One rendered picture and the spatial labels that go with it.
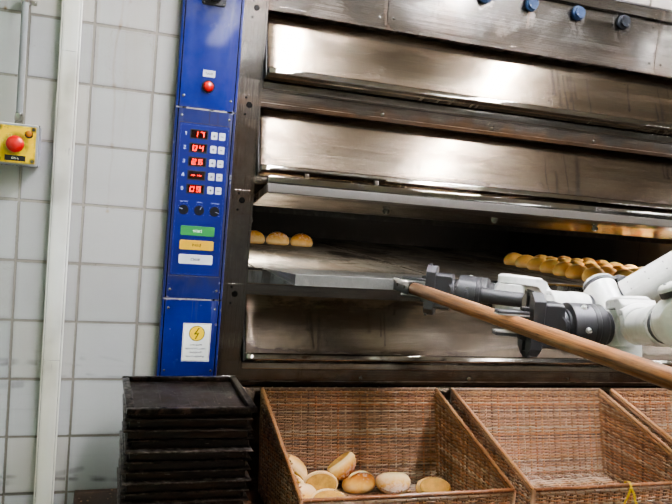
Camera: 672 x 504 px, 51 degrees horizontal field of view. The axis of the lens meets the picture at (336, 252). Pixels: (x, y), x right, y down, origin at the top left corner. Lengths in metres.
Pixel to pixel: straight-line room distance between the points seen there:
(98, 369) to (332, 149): 0.88
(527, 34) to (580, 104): 0.28
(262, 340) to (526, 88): 1.11
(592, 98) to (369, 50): 0.76
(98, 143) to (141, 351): 0.56
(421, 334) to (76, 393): 0.99
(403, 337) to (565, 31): 1.08
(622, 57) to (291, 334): 1.39
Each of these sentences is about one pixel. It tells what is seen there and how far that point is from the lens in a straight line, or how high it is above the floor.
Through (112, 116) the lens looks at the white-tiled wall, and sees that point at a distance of 1.96.
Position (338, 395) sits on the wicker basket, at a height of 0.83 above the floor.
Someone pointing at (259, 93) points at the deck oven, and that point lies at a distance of 2.01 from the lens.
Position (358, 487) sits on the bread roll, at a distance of 2.06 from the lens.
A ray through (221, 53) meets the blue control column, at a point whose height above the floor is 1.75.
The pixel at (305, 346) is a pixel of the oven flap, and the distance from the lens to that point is 2.06.
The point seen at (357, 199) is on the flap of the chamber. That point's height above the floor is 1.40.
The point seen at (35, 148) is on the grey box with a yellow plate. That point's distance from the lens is 1.89.
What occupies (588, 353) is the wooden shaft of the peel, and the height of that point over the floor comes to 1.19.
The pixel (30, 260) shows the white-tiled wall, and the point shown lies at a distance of 1.97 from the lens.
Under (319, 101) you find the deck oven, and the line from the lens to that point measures 2.05.
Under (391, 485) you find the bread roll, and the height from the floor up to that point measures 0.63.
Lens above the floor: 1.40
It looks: 4 degrees down
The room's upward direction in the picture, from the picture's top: 5 degrees clockwise
